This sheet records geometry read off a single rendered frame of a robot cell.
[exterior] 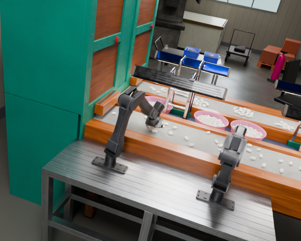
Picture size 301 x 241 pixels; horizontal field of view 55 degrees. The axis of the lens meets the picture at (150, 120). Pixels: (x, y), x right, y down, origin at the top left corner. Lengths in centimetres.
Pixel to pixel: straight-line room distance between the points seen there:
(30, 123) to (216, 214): 127
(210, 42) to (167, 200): 651
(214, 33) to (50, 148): 624
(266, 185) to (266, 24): 850
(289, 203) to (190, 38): 637
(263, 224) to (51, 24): 150
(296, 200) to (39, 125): 159
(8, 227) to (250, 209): 155
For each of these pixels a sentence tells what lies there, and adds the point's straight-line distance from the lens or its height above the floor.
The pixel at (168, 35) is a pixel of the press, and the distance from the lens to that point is 643.
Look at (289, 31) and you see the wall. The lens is 1012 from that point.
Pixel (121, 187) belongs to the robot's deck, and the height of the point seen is 67.
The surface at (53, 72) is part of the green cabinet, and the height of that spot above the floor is 106.
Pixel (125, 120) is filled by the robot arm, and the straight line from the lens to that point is 154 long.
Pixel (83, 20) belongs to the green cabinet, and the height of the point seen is 138.
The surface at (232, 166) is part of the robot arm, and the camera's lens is 133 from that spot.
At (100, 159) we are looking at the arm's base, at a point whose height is 68.
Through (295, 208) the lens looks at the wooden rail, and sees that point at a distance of 189.
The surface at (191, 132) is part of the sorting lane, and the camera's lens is 203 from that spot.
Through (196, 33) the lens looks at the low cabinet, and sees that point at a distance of 778.
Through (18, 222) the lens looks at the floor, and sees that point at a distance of 230.
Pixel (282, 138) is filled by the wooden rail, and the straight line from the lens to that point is 248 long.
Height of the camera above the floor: 166
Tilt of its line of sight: 26 degrees down
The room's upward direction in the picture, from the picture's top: 11 degrees clockwise
